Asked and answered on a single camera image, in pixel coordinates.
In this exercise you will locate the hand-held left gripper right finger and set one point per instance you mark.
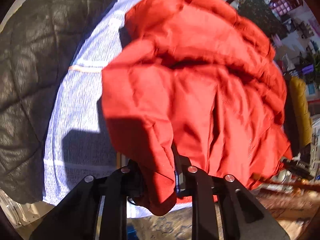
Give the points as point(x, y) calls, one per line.
point(212, 200)

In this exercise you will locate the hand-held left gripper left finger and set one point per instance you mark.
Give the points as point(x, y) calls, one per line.
point(112, 195)

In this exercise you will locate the red puffer jacket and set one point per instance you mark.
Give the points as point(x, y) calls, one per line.
point(195, 85)

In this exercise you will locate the pale floral patterned fabric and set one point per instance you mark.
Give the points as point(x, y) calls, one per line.
point(160, 227)

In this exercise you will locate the blue plaid bedsheet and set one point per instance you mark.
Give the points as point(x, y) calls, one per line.
point(77, 100)

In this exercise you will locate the mustard yellow jacket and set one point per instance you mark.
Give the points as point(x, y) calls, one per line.
point(301, 110)

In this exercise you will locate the black quilted jacket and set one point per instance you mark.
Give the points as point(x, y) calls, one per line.
point(27, 80)

